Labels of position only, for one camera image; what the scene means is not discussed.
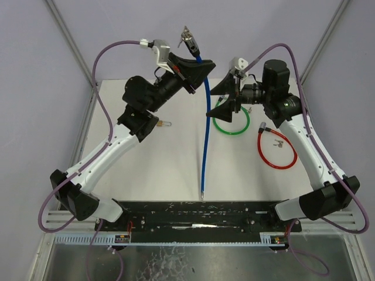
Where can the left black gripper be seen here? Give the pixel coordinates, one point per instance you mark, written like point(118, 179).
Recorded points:
point(184, 78)

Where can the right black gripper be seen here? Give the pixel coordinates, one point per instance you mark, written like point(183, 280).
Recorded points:
point(237, 93)

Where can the green cable lock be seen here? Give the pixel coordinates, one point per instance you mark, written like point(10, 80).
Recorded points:
point(238, 126)

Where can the red cable lock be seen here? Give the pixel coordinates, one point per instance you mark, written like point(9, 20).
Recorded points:
point(273, 157)

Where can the brass padlock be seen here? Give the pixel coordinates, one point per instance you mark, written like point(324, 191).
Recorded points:
point(164, 123)

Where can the red lock silver keys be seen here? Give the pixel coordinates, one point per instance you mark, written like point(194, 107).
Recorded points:
point(279, 143)

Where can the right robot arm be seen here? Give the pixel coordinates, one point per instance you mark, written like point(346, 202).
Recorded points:
point(332, 188)

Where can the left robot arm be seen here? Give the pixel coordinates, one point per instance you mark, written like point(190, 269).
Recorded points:
point(74, 187)

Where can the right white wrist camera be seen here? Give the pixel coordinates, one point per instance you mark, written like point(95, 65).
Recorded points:
point(237, 67)

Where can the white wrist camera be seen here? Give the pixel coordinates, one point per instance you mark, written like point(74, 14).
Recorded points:
point(237, 67)
point(160, 49)

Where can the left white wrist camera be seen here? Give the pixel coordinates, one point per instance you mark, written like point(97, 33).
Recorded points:
point(160, 49)

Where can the left aluminium frame post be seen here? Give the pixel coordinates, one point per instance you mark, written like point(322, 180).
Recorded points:
point(69, 39)

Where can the aluminium frame post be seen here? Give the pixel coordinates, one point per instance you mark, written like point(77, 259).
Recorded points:
point(325, 38)
point(69, 39)

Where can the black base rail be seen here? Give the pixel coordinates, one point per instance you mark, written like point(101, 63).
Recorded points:
point(244, 216)

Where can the right aluminium frame post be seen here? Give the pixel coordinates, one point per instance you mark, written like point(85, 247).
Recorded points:
point(325, 38)

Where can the white slotted cable duct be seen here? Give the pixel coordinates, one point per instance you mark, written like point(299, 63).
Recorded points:
point(174, 237)

